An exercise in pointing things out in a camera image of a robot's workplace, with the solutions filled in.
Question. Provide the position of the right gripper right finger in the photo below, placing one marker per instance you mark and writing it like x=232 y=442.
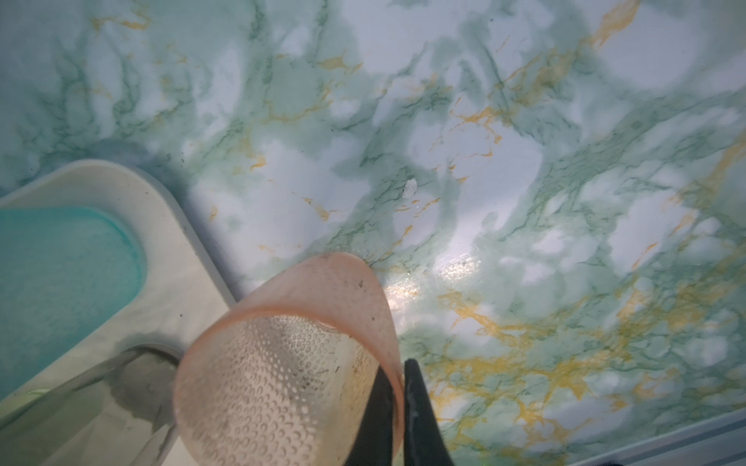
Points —
x=423 y=442

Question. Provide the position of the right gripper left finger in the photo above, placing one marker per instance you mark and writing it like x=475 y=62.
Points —
x=373 y=445

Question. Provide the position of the small pink glass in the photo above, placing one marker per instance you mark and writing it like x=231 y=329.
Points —
x=285 y=376

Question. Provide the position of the teal dotted glass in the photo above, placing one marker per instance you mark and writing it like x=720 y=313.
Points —
x=64 y=272

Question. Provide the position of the small grey glass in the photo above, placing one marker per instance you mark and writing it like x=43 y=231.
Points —
x=119 y=412

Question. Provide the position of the cream plastic tray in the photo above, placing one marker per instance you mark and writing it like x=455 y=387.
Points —
x=183 y=292

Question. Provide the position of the aluminium front rail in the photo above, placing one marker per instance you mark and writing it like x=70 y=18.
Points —
x=716 y=442

